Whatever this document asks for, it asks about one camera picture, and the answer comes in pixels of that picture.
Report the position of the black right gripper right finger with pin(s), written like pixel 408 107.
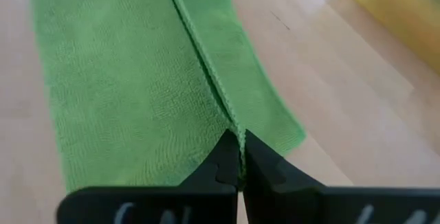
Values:
pixel 309 207

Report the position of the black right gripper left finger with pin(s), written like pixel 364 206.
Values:
pixel 144 207

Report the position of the green microfiber towel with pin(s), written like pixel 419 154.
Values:
pixel 130 79

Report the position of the yellow translucent plastic bin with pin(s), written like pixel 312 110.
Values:
pixel 395 14

